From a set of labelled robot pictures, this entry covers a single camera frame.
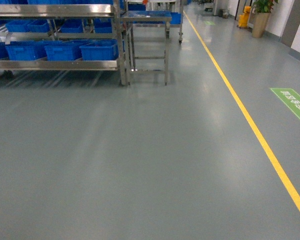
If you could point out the yellow mop bucket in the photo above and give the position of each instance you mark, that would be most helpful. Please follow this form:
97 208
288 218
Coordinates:
244 17

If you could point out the small stainless steel table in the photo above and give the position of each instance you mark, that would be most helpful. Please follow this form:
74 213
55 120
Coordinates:
145 20

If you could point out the blue bin with red bags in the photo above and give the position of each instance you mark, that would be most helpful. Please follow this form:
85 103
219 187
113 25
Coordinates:
100 50

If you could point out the steel flow rack shelf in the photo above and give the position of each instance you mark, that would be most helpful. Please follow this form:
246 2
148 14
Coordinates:
33 24

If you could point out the gold planter with plant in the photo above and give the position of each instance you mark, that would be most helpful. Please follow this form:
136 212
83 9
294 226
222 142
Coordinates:
262 10

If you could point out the empty blue plastic bin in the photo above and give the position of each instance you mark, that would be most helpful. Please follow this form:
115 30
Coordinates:
65 51

